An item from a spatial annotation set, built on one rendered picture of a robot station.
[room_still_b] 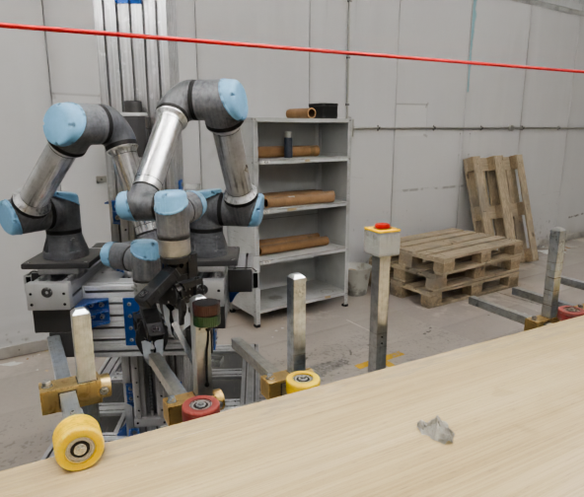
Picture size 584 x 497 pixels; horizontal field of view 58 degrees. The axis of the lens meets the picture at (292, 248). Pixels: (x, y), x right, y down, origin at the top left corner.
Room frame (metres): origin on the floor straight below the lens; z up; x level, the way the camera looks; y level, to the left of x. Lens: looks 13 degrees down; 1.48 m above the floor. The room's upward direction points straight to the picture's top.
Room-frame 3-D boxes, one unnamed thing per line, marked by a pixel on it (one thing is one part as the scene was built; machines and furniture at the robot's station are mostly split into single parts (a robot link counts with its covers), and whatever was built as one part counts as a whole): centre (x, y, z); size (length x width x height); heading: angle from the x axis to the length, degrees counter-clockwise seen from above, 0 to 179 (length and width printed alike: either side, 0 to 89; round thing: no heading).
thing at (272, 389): (1.23, 0.01, 0.84); 0.13 x 0.06 x 0.05; 118
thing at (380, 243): (1.36, -0.24, 1.18); 0.07 x 0.07 x 0.08; 28
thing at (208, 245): (1.83, 0.30, 1.09); 0.15 x 0.15 x 0.10
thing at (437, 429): (0.92, -0.28, 0.91); 0.09 x 0.07 x 0.02; 6
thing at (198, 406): (1.01, 0.19, 0.85); 0.08 x 0.08 x 0.11
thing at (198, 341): (1.12, 0.21, 0.87); 0.03 x 0.03 x 0.48; 28
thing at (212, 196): (1.83, 0.30, 1.21); 0.13 x 0.12 x 0.14; 80
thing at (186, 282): (1.22, 0.27, 1.12); 0.09 x 0.08 x 0.12; 139
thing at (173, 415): (1.11, 0.23, 0.85); 0.13 x 0.06 x 0.05; 118
